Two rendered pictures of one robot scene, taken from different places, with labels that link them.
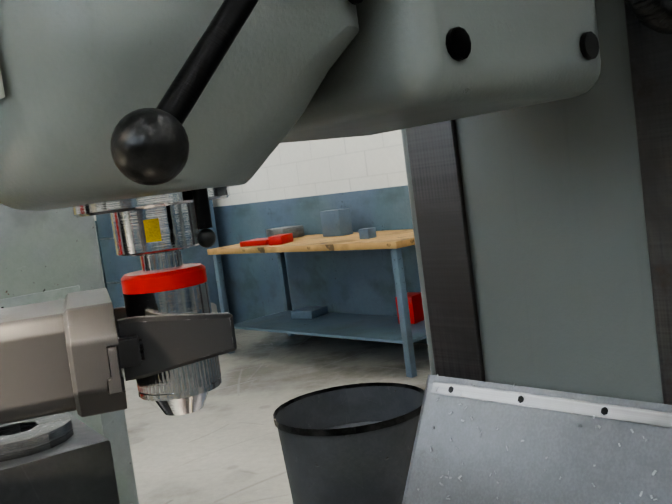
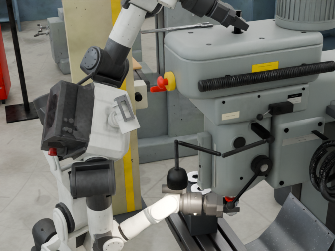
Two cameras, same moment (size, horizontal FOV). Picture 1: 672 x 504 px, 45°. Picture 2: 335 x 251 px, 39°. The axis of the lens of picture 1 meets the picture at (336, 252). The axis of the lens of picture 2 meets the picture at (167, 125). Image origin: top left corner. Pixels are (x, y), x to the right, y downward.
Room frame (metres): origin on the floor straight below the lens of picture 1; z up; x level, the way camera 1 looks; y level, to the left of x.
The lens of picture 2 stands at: (-1.00, -0.25, 2.29)
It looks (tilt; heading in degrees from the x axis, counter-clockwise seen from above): 26 degrees down; 22
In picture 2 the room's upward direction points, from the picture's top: 2 degrees counter-clockwise
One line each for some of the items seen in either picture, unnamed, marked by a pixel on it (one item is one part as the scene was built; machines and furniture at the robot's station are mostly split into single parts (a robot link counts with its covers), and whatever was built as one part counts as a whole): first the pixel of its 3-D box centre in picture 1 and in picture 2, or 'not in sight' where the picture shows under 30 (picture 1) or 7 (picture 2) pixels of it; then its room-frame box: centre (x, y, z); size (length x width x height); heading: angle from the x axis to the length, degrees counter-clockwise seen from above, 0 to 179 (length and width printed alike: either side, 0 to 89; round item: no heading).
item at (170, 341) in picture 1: (177, 341); (231, 209); (0.43, 0.09, 1.23); 0.06 x 0.02 x 0.03; 107
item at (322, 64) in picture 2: not in sight; (268, 75); (0.37, -0.02, 1.79); 0.45 x 0.04 x 0.04; 131
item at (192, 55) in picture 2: not in sight; (241, 56); (0.47, 0.09, 1.81); 0.47 x 0.26 x 0.16; 131
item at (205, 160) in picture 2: not in sight; (204, 161); (0.39, 0.18, 1.45); 0.04 x 0.04 x 0.21; 41
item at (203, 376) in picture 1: (173, 338); (231, 205); (0.46, 0.10, 1.23); 0.05 x 0.05 x 0.06
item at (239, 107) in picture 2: not in sight; (247, 92); (0.49, 0.06, 1.68); 0.34 x 0.24 x 0.10; 131
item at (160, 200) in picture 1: (152, 200); not in sight; (0.46, 0.10, 1.31); 0.09 x 0.09 x 0.01
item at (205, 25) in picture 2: not in sight; (176, 28); (0.44, 0.30, 1.89); 0.24 x 0.04 x 0.01; 131
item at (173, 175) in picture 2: not in sight; (177, 176); (0.25, 0.23, 1.45); 0.07 x 0.07 x 0.06
